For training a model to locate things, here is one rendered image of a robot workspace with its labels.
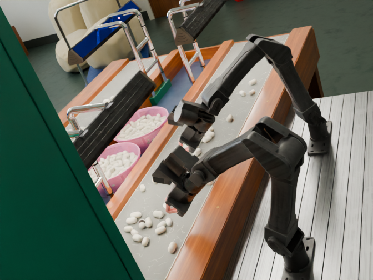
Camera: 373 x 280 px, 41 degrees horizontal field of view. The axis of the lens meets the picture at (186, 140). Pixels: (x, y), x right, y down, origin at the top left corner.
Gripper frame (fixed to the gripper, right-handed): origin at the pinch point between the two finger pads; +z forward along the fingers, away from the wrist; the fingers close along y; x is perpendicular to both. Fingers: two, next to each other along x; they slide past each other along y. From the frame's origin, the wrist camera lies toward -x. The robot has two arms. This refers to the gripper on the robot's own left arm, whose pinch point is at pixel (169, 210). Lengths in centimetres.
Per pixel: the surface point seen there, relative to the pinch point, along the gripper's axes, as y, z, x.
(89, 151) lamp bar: 4.4, -6.6, -28.2
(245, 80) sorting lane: -94, 9, 2
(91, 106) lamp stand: -13.2, -3.2, -37.1
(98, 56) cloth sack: -253, 185, -102
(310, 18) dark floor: -358, 83, 36
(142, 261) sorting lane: 13.5, 9.1, 2.1
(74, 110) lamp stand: -13.0, 2.1, -41.2
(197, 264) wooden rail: 15.2, -7.3, 12.8
